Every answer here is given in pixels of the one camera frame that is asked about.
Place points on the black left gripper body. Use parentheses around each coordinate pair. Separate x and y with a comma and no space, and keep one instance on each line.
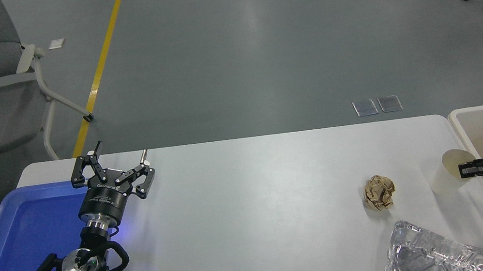
(102,200)

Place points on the white paper cup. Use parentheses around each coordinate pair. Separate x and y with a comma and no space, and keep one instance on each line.
(445,177)

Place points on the crumpled silver foil tray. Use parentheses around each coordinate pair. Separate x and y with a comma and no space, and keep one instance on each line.
(433,255)

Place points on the crumpled tan paper ball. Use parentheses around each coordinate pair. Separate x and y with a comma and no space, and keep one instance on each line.
(379,193)

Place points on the clear floor plate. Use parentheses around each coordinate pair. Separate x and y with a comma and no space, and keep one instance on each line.
(365,107)
(390,103)

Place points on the small white floor plate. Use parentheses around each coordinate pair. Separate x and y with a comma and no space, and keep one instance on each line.
(56,44)

